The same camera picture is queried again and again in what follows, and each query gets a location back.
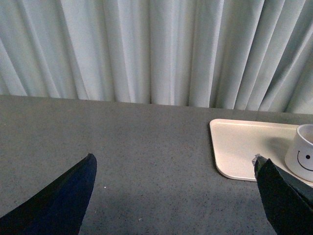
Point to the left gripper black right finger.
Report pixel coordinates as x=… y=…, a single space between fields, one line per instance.
x=287 y=201

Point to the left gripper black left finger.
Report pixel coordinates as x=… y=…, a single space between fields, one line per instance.
x=59 y=208

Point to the white smiley mug black handle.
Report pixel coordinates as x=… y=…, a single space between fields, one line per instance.
x=299 y=157

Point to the beige rectangular tray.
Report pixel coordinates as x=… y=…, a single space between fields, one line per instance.
x=237 y=142

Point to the white pleated curtain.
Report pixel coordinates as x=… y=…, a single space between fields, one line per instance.
x=234 y=54

